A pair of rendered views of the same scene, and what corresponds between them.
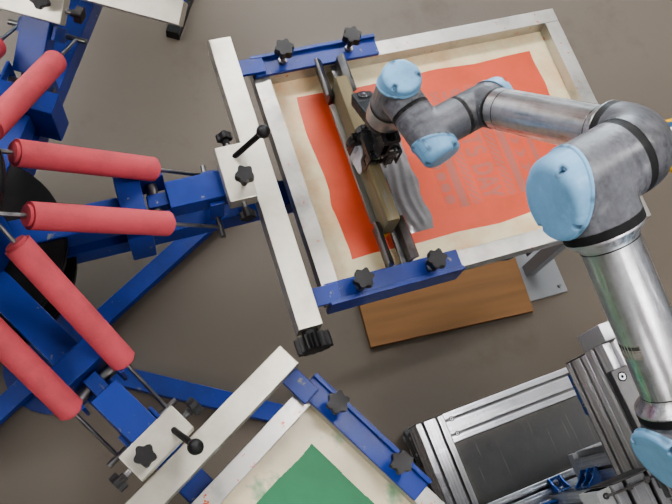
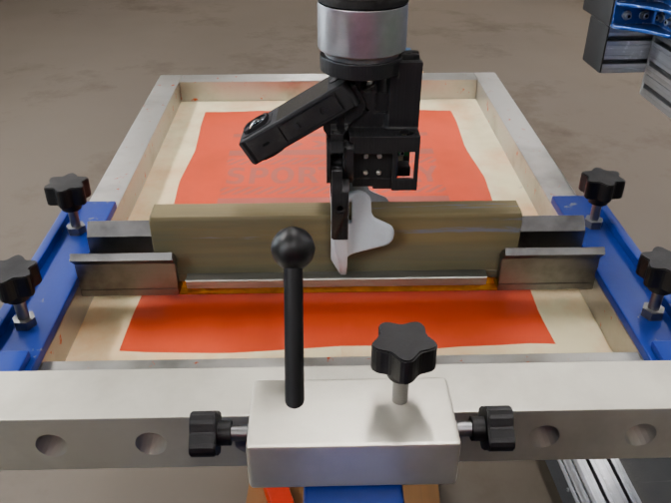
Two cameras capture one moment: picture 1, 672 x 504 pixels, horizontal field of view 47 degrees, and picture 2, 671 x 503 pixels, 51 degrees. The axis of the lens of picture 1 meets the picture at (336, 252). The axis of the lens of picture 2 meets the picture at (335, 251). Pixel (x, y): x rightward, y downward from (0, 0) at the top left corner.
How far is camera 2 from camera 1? 1.31 m
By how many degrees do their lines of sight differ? 46
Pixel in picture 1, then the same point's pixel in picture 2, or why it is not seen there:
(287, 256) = (616, 385)
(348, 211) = (436, 327)
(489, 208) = (456, 181)
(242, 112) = (134, 392)
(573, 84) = (285, 82)
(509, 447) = (653, 469)
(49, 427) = not seen: outside the picture
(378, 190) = (447, 211)
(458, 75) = (206, 165)
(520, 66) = (225, 121)
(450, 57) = (168, 166)
